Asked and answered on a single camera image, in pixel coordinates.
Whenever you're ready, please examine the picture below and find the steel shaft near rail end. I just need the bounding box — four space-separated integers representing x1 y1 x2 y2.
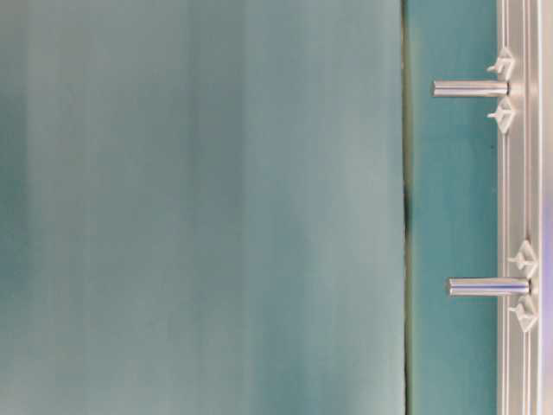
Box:
431 80 510 98

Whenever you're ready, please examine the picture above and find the clear bracket beside end shaft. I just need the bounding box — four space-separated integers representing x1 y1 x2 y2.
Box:
486 47 516 81

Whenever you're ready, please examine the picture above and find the clear bracket beside middle shaft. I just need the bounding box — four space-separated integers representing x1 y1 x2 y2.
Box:
507 239 538 279

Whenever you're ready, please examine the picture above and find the steel shaft at rail middle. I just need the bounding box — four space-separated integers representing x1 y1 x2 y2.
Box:
447 278 531 297

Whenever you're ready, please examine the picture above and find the aluminium extrusion rail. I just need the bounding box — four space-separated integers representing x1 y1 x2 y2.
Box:
497 1 542 414

